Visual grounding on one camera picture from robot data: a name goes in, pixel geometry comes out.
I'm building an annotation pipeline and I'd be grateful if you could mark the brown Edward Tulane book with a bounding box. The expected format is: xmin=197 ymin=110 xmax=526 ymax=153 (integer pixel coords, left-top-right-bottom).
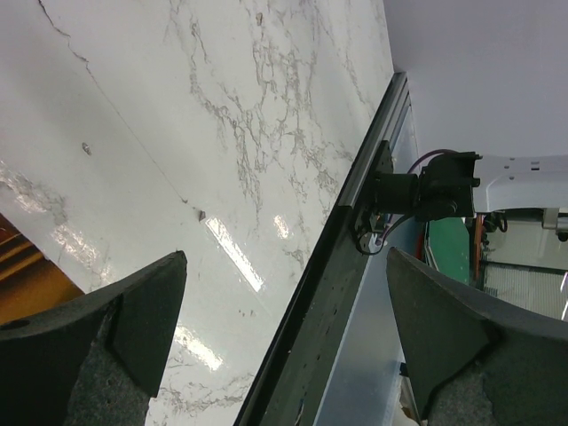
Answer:
xmin=0 ymin=217 xmax=83 ymax=324

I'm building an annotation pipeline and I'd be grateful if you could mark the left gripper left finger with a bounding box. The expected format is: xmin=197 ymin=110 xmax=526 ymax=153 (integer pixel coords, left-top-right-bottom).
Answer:
xmin=1 ymin=251 xmax=187 ymax=425

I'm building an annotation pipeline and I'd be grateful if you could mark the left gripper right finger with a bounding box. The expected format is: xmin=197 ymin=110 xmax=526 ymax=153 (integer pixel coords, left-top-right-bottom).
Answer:
xmin=386 ymin=248 xmax=567 ymax=425

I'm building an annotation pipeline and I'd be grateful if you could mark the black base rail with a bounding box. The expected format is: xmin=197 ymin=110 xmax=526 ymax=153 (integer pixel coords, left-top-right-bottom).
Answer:
xmin=235 ymin=73 xmax=408 ymax=425

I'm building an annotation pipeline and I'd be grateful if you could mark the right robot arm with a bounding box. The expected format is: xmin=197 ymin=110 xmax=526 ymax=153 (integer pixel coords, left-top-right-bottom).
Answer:
xmin=352 ymin=150 xmax=567 ymax=256

